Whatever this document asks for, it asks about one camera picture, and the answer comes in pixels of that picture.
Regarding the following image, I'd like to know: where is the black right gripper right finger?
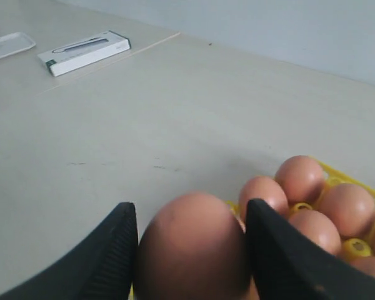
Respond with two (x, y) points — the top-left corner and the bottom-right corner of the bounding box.
(246, 199), (375, 299)

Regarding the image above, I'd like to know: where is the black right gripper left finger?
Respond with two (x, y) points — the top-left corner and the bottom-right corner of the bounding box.
(0, 202), (138, 299)

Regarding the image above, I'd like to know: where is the brown egg second row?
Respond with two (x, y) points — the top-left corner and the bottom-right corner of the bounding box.
(288, 209), (341, 256)

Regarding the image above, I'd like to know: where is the yellow plastic egg tray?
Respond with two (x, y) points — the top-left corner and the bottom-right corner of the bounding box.
(127, 156), (375, 300)

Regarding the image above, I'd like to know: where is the white product box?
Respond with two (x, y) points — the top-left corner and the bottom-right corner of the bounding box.
(37, 31), (131, 77)

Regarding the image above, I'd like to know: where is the white flat tray lid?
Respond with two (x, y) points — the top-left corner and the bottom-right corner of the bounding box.
(0, 32), (36, 59)

